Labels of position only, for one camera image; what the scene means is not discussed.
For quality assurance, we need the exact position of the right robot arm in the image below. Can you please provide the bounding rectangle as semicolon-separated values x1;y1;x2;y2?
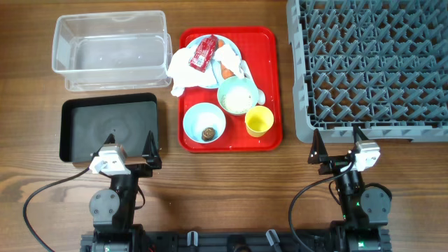
308;126;392;252

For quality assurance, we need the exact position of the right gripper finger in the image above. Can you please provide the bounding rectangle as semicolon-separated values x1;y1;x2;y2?
307;129;330;165
353;125;368;142

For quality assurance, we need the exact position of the light blue bowl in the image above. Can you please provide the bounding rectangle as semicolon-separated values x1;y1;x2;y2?
183;102;226;144

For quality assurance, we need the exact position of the clear plastic bin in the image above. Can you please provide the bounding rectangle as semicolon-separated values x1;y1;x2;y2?
52;10;173;92

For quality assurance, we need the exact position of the light blue plate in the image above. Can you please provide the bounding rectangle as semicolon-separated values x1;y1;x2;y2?
184;34;243;90

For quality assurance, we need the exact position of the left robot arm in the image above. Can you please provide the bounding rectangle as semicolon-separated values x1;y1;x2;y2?
80;132;162;252

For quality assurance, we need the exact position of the red serving tray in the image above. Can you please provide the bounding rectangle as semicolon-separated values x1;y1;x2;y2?
178;27;283;153

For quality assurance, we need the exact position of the red snack wrapper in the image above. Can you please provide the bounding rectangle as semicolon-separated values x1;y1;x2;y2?
189;35;218;73

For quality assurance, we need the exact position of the pile of white rice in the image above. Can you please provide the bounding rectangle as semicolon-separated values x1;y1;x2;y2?
221;87;253;115

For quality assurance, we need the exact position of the small white tissue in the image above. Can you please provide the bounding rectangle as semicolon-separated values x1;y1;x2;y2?
213;44;244;78

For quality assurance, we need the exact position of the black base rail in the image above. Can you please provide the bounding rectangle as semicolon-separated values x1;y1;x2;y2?
80;230;391;252

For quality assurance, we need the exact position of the orange carrot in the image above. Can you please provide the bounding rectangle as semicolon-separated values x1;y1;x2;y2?
218;39;234;80

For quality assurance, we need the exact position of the grey dishwasher rack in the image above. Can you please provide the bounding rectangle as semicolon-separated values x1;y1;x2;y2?
286;0;447;143

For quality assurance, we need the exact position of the large white tissue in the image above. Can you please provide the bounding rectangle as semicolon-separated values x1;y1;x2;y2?
167;45;218;97

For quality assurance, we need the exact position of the black plastic tray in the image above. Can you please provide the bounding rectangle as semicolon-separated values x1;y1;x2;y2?
59;92;159;162

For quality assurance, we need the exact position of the yellow cup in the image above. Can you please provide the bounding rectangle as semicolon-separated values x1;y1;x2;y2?
245;106;274;137

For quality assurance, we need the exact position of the brown shiitake mushroom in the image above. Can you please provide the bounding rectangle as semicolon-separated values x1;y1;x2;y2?
202;127;216;142

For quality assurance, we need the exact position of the green bowl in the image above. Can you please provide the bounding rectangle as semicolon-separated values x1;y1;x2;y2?
217;76;258;116

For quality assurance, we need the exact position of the white plastic spoon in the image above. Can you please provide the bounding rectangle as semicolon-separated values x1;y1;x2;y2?
241;60;266;105

